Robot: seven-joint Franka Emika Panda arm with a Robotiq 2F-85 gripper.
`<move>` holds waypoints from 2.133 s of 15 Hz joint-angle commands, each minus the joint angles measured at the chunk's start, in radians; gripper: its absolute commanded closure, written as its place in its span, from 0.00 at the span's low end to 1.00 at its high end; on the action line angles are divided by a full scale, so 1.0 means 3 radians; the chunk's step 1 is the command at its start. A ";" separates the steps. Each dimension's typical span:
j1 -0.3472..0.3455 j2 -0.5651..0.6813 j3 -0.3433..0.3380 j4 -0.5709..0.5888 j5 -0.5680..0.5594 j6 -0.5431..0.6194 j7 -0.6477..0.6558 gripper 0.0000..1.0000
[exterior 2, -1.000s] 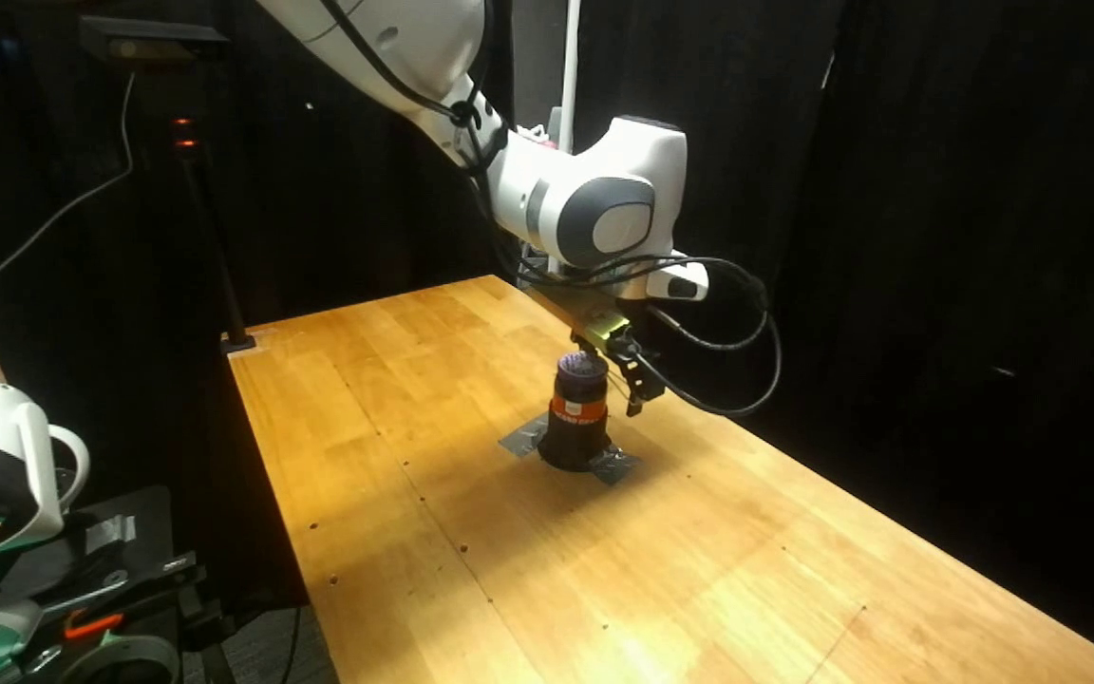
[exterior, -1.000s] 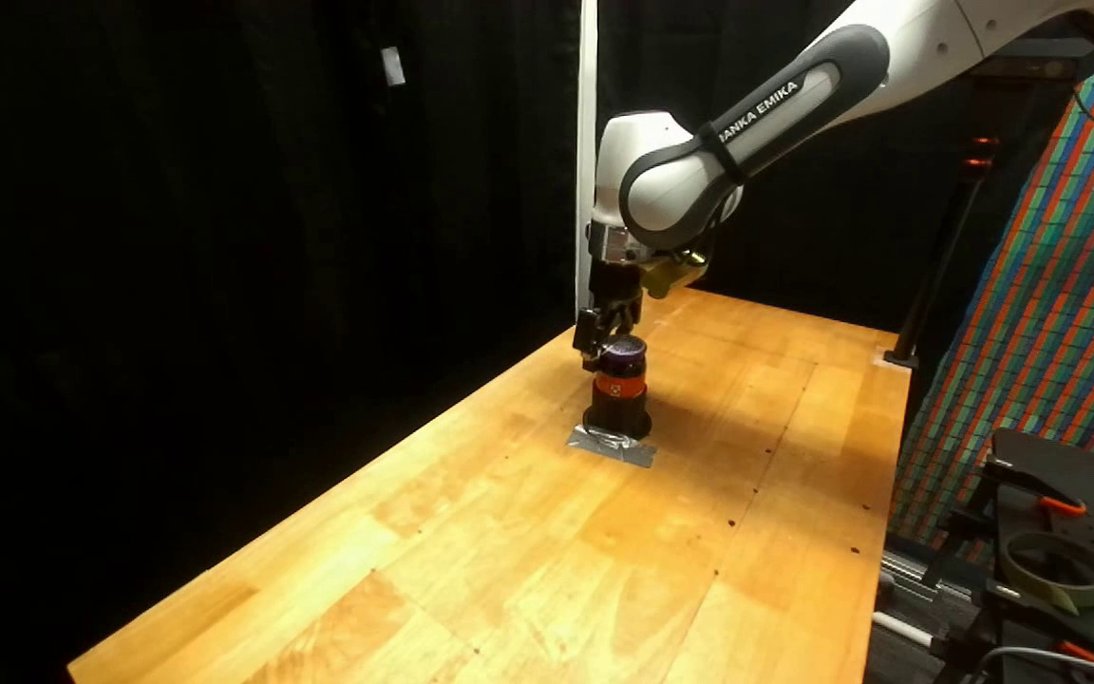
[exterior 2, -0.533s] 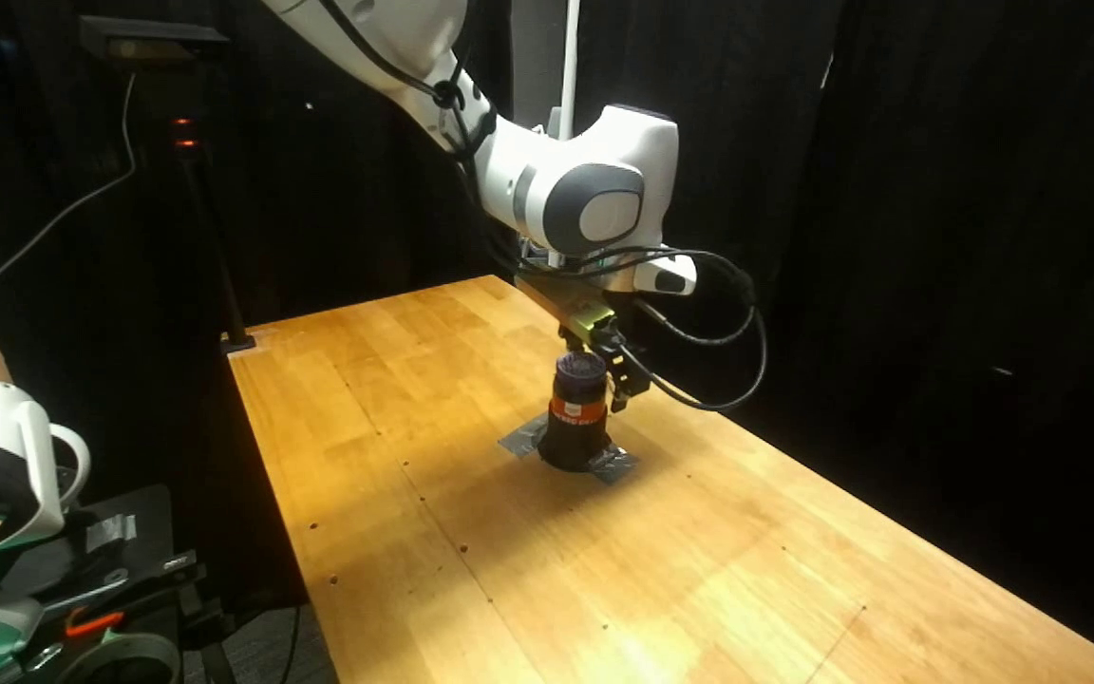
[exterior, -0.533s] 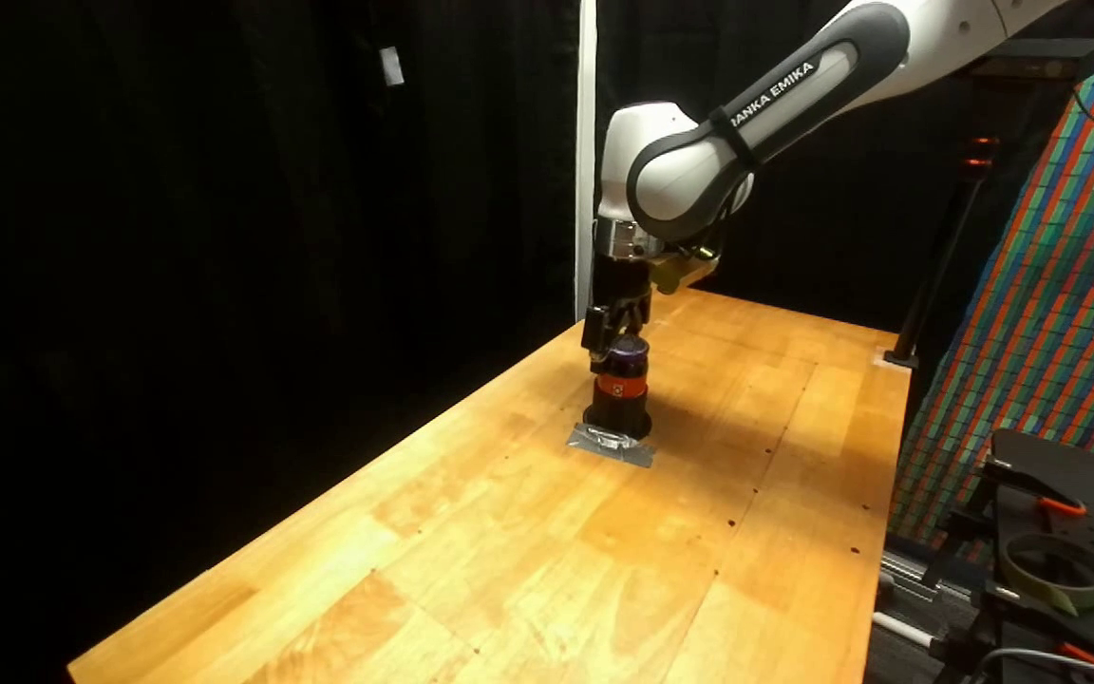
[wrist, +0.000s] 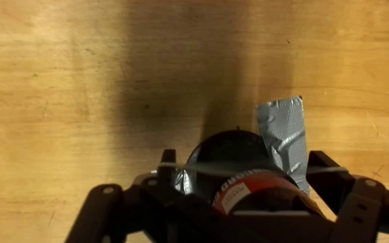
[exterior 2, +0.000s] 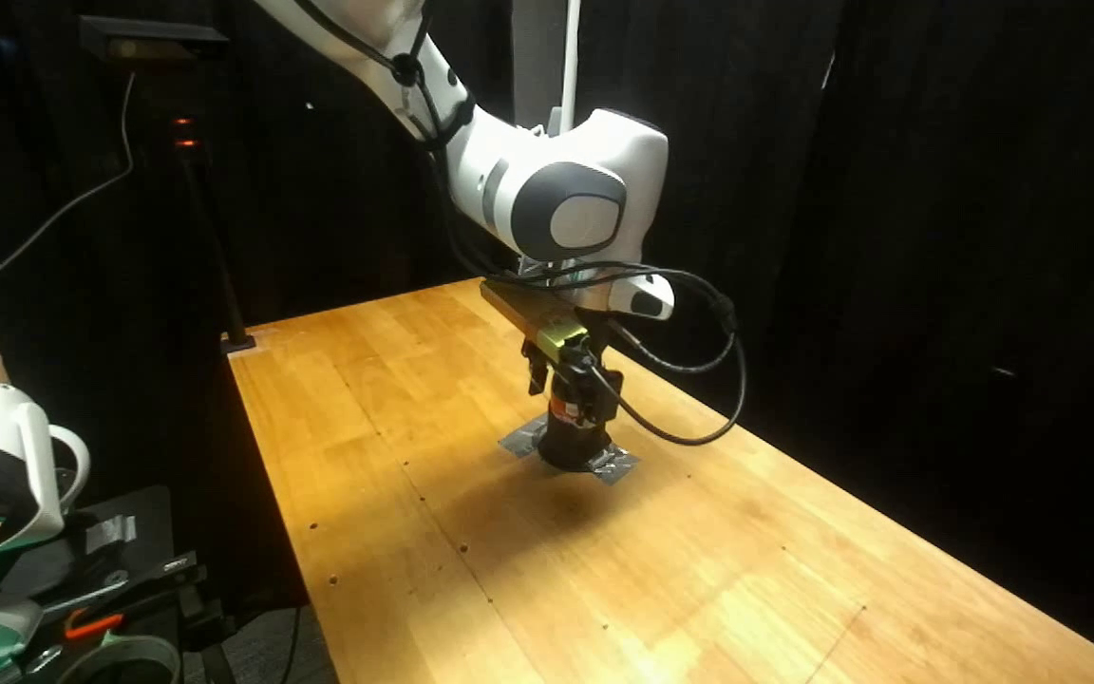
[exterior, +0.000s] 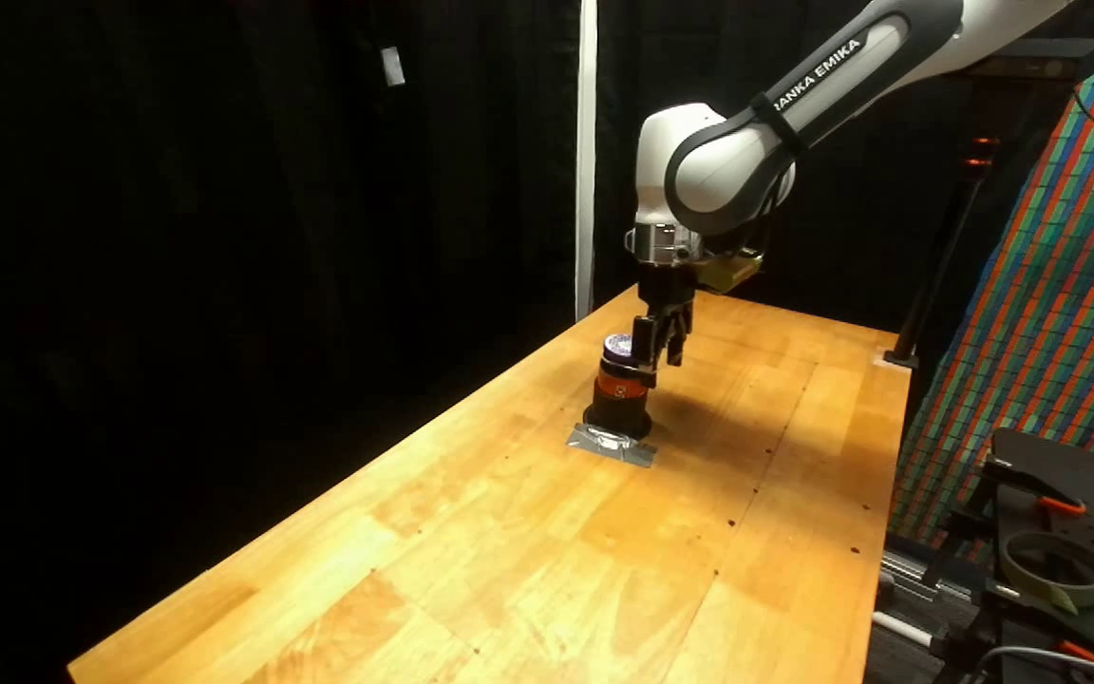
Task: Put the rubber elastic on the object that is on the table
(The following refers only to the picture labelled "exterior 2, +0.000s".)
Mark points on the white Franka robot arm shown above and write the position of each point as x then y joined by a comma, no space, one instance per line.
573,211

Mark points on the olive wrist camera mount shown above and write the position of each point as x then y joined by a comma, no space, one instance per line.
545,321

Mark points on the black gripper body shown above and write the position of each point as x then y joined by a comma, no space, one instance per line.
573,364

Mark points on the grey base plate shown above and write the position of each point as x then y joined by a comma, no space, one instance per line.
612,466

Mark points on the roll of tape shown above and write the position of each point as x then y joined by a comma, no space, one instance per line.
116,659

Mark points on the black table clamp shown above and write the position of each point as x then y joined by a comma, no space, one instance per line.
242,340

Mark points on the black stand pole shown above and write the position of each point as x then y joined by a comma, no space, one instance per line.
216,252

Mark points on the black cylinder object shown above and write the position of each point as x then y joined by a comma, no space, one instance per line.
569,442

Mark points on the white vertical pole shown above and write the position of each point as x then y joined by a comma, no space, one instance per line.
569,62

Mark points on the black device with red light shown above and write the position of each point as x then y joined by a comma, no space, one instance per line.
185,134

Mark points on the black equipment case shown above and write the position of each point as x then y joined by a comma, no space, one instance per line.
155,543

